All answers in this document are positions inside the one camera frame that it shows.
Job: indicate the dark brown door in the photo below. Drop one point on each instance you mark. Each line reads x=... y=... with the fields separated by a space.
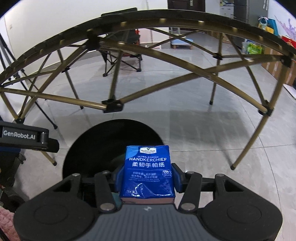
x=180 y=4

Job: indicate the tan folding table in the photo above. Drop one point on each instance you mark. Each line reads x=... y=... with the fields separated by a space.
x=161 y=17

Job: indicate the large cardboard box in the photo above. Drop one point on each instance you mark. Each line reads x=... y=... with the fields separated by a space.
x=275 y=67

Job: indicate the light blue flat board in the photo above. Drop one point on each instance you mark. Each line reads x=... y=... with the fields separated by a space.
x=182 y=42

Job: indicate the black tripod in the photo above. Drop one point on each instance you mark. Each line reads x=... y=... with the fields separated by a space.
x=55 y=126

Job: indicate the black trash bin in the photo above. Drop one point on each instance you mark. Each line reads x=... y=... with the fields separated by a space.
x=92 y=143

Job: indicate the white small appliance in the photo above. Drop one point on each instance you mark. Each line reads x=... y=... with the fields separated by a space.
x=175 y=30

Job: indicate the white flat box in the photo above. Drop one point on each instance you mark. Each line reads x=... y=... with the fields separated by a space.
x=291 y=91

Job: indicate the purple wall decoration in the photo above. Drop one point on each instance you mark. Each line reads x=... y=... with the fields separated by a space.
x=289 y=27

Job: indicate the white cabinet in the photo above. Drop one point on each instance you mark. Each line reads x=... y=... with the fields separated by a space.
x=226 y=10

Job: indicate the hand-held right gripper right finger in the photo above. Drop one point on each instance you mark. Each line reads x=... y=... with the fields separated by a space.
x=177 y=179

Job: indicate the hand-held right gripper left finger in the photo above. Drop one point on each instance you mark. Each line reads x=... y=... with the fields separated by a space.
x=119 y=179

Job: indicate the grey refrigerator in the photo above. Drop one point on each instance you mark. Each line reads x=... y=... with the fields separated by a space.
x=249 y=11

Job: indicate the person's pink fluffy left leg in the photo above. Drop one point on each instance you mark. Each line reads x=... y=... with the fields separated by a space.
x=5 y=224

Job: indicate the black folding chair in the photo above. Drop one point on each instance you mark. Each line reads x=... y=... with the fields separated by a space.
x=129 y=37

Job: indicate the blue gift bag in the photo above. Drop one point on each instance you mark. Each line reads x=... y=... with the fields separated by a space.
x=272 y=26

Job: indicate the blue tissue packet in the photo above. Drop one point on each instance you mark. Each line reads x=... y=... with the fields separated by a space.
x=148 y=166

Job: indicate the red gift box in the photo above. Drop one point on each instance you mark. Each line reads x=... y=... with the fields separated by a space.
x=289 y=42

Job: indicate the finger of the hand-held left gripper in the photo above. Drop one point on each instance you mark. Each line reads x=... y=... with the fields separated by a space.
x=53 y=146

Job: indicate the green snack bag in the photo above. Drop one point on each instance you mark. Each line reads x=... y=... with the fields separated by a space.
x=254 y=48

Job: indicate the teal yellow gift bag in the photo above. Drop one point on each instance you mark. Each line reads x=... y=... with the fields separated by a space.
x=263 y=24

